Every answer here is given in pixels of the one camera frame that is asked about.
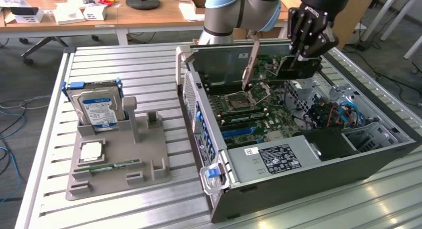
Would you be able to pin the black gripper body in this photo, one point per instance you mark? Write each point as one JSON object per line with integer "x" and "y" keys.
{"x": 326, "y": 1}

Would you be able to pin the green graphics card black shroud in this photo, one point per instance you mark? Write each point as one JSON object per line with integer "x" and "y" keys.
{"x": 297, "y": 68}

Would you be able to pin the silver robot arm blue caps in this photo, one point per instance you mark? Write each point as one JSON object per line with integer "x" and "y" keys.
{"x": 230, "y": 16}

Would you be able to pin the black power adapter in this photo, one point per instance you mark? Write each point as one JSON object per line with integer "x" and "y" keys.
{"x": 361, "y": 46}

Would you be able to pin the wooden cabinet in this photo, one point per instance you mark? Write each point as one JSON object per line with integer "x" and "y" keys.
{"x": 355, "y": 16}

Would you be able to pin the silver socket cover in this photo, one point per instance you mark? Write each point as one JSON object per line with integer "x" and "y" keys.
{"x": 264, "y": 85}

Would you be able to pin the perforated metal disk bay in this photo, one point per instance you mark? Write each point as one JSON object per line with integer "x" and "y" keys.
{"x": 298, "y": 93}

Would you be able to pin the CPU socket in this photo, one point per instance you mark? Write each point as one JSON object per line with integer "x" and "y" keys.
{"x": 237, "y": 101}

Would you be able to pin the green motherboard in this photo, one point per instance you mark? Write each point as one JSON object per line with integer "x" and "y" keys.
{"x": 279, "y": 120}

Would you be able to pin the white paper stack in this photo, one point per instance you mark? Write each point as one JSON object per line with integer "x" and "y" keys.
{"x": 189, "y": 12}

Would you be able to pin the green RAM stick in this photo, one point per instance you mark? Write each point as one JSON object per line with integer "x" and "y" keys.
{"x": 245, "y": 117}
{"x": 105, "y": 166}

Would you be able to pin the plain metal disk bay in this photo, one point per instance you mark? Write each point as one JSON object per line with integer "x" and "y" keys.
{"x": 369, "y": 137}

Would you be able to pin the silver chipset heatsink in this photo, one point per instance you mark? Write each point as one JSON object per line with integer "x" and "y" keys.
{"x": 274, "y": 135}

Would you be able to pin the long black expansion slot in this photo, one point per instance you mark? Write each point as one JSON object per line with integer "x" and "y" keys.
{"x": 230, "y": 127}

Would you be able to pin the blue expansion slot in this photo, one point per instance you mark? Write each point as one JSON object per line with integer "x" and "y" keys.
{"x": 237, "y": 133}

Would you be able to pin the blue card retention latch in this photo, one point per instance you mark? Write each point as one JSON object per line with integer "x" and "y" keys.
{"x": 204, "y": 128}
{"x": 198, "y": 119}
{"x": 206, "y": 139}
{"x": 209, "y": 149}

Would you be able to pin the black round lamp base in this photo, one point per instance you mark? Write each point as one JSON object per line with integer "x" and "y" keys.
{"x": 142, "y": 2}

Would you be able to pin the grey power supply unit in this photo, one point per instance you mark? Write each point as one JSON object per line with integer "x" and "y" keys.
{"x": 250, "y": 164}

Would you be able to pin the red packet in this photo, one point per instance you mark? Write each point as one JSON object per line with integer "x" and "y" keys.
{"x": 105, "y": 1}

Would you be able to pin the blue release latch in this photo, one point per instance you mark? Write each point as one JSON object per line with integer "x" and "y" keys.
{"x": 212, "y": 174}

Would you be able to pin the black open PC case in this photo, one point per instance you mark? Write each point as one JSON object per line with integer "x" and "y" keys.
{"x": 297, "y": 194}

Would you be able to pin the small white labelled box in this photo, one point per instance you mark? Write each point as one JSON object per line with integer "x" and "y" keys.
{"x": 94, "y": 13}

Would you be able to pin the hard disk in blue caddy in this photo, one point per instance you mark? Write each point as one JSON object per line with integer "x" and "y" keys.
{"x": 94, "y": 110}

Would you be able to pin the grey parts rack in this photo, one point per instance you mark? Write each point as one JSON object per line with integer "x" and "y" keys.
{"x": 125, "y": 150}

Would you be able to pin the open white box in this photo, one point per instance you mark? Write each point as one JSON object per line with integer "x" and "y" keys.
{"x": 66, "y": 16}

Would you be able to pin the wooden desk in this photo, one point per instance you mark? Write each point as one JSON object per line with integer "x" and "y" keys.
{"x": 65, "y": 27}

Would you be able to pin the grey wheeled desk leg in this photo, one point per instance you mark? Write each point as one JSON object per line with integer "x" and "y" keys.
{"x": 44, "y": 44}

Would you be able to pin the silver CPU chip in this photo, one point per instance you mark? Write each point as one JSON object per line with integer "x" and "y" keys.
{"x": 90, "y": 152}

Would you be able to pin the black and white box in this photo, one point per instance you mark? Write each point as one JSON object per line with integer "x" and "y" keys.
{"x": 28, "y": 16}

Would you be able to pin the white table frame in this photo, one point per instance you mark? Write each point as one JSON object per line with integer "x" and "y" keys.
{"x": 389, "y": 31}

